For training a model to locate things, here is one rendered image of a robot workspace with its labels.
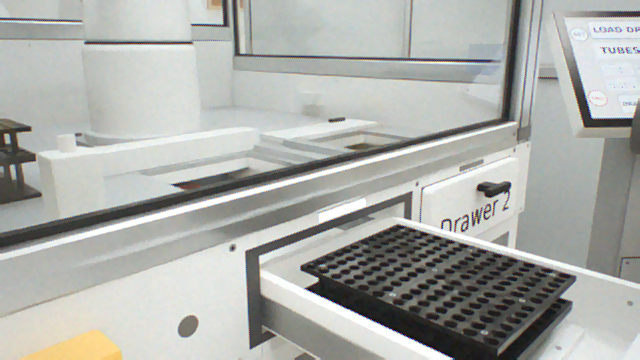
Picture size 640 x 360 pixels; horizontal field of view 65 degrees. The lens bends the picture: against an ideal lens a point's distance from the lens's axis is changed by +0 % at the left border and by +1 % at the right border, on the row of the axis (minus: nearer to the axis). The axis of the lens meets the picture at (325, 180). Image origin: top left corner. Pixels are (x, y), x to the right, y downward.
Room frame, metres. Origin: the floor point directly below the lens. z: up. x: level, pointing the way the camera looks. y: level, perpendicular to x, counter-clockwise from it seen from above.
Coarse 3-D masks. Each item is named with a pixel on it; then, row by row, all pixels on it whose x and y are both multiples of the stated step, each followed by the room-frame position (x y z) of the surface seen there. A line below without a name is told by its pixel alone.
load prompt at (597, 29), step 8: (592, 24) 1.20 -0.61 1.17; (600, 24) 1.20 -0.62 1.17; (608, 24) 1.20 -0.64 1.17; (616, 24) 1.20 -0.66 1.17; (624, 24) 1.20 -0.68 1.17; (632, 24) 1.20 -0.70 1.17; (592, 32) 1.19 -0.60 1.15; (600, 32) 1.19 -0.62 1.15; (608, 32) 1.19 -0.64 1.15; (616, 32) 1.19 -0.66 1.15; (624, 32) 1.19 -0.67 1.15; (632, 32) 1.19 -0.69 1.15
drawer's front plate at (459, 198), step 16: (512, 160) 0.87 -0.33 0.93; (464, 176) 0.76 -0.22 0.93; (480, 176) 0.78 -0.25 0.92; (496, 176) 0.83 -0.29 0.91; (512, 176) 0.87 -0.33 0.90; (432, 192) 0.68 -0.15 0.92; (448, 192) 0.71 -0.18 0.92; (464, 192) 0.75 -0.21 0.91; (480, 192) 0.79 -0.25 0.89; (512, 192) 0.88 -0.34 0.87; (432, 208) 0.68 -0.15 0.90; (448, 208) 0.72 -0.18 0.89; (464, 208) 0.75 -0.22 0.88; (496, 208) 0.83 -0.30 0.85; (512, 208) 0.88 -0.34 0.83; (432, 224) 0.68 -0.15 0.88; (448, 224) 0.72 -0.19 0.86; (464, 224) 0.75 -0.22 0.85; (480, 224) 0.79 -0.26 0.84
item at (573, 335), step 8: (568, 328) 0.45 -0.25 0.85; (576, 328) 0.46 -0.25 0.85; (560, 336) 0.44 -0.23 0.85; (568, 336) 0.44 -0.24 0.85; (576, 336) 0.44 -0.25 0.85; (560, 344) 0.43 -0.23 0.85; (568, 344) 0.43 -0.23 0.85; (576, 344) 0.44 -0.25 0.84; (552, 352) 0.41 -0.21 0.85; (560, 352) 0.41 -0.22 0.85; (568, 352) 0.42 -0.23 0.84
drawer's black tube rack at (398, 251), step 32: (352, 256) 0.52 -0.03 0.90; (384, 256) 0.52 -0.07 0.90; (416, 256) 0.52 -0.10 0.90; (448, 256) 0.52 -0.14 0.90; (480, 256) 0.52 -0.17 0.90; (320, 288) 0.49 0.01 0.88; (352, 288) 0.44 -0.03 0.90; (384, 288) 0.45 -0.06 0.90; (416, 288) 0.44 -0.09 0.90; (448, 288) 0.45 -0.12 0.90; (480, 288) 0.44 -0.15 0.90; (512, 288) 0.44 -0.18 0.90; (384, 320) 0.43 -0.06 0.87; (416, 320) 0.39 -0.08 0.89; (448, 320) 0.38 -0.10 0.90; (480, 320) 0.39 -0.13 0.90; (544, 320) 0.43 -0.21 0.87; (448, 352) 0.38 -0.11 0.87; (480, 352) 0.36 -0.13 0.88; (512, 352) 0.39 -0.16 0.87
